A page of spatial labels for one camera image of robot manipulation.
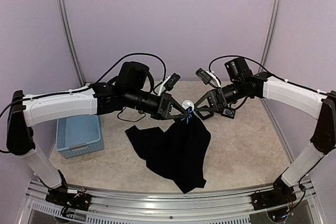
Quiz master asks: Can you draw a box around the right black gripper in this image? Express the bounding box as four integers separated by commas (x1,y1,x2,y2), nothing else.
192,80,245,111

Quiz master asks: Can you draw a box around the pale pink round brooch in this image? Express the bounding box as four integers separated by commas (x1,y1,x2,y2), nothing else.
181,100,195,111

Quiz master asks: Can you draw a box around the black garment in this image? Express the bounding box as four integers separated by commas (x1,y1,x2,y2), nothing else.
125,107,211,194

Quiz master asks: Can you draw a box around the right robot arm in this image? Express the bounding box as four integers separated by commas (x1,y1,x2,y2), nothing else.
194,56,335,205

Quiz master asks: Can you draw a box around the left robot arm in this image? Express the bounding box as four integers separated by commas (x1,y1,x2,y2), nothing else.
5,61,188,206

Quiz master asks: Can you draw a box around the blue plastic basket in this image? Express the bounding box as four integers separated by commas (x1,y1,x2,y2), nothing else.
56,115,104,158

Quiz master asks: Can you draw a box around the black square frame near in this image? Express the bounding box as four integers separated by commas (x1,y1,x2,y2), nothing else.
196,111,214,121

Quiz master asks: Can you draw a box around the black square frame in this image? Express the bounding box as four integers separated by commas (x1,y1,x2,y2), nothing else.
196,111,214,121
221,108,236,119

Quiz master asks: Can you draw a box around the black square frame far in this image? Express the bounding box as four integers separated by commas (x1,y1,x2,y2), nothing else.
221,108,236,119

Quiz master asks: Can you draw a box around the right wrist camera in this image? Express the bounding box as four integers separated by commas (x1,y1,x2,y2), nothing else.
195,68,222,88

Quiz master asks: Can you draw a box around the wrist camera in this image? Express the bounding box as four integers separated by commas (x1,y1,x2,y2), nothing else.
153,73,181,96
195,68,222,88

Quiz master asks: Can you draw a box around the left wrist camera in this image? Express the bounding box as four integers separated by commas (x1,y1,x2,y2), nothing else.
153,73,181,96

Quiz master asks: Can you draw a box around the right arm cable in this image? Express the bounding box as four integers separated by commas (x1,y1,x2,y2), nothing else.
208,55,289,83

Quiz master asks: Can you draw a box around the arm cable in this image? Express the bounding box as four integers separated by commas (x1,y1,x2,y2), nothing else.
208,55,289,83
0,52,169,120

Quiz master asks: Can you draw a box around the right aluminium corner post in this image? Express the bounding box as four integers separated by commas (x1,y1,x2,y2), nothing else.
260,0,281,67

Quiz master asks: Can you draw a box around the aluminium corner post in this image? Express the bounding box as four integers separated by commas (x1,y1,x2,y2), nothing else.
57,0,85,86
260,0,281,67

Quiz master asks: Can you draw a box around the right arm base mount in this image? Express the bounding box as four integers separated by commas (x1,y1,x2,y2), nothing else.
251,178,306,223

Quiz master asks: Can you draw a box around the aluminium front rail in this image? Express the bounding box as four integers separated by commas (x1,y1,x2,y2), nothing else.
18,180,324,223

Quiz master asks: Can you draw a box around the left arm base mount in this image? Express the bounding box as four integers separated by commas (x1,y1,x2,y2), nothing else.
45,182,92,218

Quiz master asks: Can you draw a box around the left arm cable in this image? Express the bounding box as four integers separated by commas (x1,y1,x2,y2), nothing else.
0,52,169,120

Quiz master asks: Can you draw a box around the left aluminium corner post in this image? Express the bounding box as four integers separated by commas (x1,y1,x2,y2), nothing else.
57,0,85,86

